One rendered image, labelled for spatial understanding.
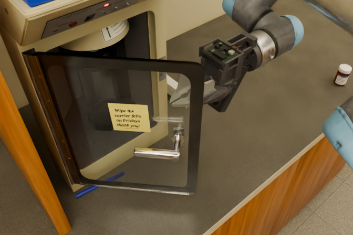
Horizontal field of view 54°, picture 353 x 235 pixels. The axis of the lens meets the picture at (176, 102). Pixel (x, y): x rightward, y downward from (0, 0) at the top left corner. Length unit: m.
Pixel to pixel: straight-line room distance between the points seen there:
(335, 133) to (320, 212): 1.55
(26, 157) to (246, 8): 0.55
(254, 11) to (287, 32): 0.09
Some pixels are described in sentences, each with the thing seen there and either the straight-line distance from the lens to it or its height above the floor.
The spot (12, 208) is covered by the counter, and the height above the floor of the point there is 0.94.
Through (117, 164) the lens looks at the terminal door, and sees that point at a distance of 0.80.
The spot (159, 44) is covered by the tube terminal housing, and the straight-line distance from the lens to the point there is 0.82.
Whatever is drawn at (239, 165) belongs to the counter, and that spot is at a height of 0.94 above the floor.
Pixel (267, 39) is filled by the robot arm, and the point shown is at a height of 1.33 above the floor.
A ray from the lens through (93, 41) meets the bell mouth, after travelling 0.74.
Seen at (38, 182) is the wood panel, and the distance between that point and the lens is 0.73.
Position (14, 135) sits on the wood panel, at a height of 1.30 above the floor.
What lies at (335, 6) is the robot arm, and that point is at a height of 1.43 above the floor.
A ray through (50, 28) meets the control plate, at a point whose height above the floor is 1.45.
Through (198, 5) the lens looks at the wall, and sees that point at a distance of 1.53.
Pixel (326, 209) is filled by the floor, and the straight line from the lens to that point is 2.15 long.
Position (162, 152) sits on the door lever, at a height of 1.21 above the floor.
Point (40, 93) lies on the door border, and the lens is 0.69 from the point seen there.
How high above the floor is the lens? 1.73
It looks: 44 degrees down
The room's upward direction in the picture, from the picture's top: straight up
